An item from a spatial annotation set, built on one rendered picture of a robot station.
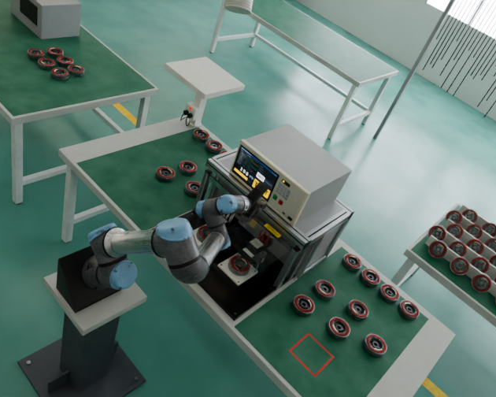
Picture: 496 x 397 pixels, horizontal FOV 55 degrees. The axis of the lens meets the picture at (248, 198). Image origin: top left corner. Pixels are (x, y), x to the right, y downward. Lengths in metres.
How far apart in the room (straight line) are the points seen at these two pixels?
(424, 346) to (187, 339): 1.36
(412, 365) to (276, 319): 0.70
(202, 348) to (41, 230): 1.35
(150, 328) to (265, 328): 0.97
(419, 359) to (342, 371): 0.45
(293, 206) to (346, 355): 0.74
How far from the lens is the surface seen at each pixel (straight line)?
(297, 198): 2.16
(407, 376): 2.51
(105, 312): 2.16
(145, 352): 2.96
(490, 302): 3.24
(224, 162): 2.46
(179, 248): 1.59
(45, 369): 2.86
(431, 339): 2.74
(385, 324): 2.63
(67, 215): 3.20
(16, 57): 3.76
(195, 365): 2.97
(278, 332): 2.30
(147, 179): 2.80
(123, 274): 1.95
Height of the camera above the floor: 2.53
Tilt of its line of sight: 38 degrees down
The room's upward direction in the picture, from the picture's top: 22 degrees clockwise
